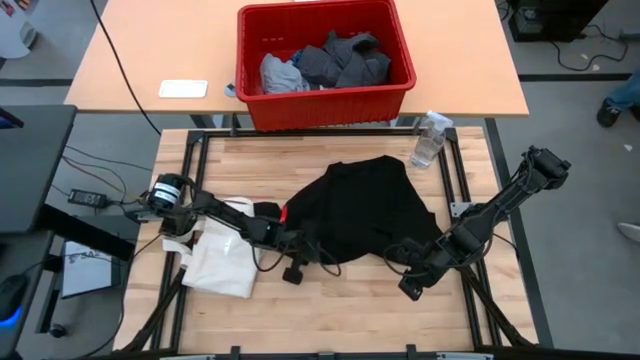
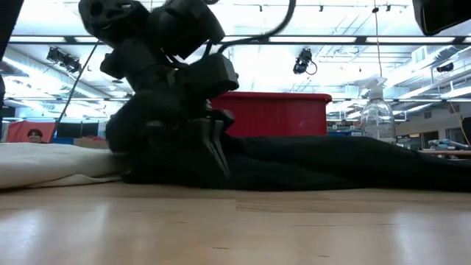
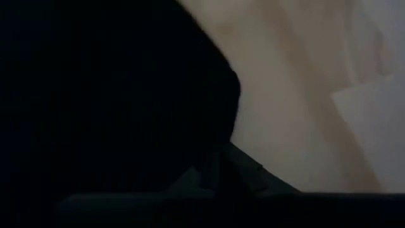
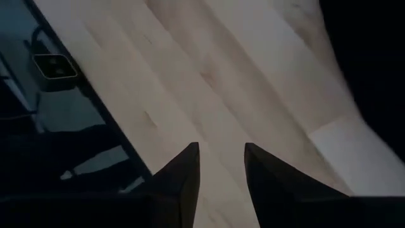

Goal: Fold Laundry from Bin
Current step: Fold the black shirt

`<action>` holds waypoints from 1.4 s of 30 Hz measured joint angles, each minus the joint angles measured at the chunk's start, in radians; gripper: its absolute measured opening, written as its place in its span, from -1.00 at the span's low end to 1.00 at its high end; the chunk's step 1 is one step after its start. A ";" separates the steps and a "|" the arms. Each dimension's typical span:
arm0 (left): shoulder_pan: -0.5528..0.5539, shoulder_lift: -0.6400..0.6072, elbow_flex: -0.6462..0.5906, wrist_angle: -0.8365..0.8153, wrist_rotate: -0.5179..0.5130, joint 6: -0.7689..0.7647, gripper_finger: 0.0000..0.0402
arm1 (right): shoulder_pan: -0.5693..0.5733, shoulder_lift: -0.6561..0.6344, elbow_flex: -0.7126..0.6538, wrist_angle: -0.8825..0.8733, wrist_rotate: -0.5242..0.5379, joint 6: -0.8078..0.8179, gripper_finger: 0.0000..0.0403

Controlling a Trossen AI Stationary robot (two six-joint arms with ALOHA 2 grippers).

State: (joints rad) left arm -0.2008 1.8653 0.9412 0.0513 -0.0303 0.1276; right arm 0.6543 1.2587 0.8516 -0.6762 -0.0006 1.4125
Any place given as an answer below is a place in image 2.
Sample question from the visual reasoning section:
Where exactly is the black ceiling spotlight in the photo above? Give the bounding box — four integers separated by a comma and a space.
46, 46, 82, 74

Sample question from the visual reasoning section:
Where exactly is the yellow cable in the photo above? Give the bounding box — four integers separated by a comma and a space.
449, 101, 471, 147

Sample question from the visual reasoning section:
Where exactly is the black t-shirt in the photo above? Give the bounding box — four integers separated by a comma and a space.
106, 90, 471, 193

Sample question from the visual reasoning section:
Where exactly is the red fabric partition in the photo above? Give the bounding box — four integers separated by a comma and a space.
6, 120, 56, 144

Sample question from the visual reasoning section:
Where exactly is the cream canvas tote bag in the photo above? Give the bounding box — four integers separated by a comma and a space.
0, 142, 128, 191

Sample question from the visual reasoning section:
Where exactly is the red plastic laundry bin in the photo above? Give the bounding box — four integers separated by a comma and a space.
210, 91, 333, 139

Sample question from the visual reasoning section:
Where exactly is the clear plastic spray bottle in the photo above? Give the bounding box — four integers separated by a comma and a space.
359, 77, 397, 144

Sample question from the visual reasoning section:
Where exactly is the black overhead camera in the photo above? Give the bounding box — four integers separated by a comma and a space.
292, 47, 318, 77

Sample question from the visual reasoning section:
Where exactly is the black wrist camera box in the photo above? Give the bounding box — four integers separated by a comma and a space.
146, 0, 226, 60

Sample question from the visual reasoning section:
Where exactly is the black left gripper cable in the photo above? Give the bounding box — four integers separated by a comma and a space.
216, 0, 297, 52

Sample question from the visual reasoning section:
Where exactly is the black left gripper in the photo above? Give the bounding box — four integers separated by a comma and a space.
172, 53, 240, 180

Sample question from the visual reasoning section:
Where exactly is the thin hanging cable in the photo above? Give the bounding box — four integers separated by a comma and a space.
372, 0, 383, 78

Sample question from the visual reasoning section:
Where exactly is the brown cardboard box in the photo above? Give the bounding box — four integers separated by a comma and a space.
73, 136, 108, 149

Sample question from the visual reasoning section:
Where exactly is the person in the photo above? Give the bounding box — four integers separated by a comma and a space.
26, 128, 47, 144

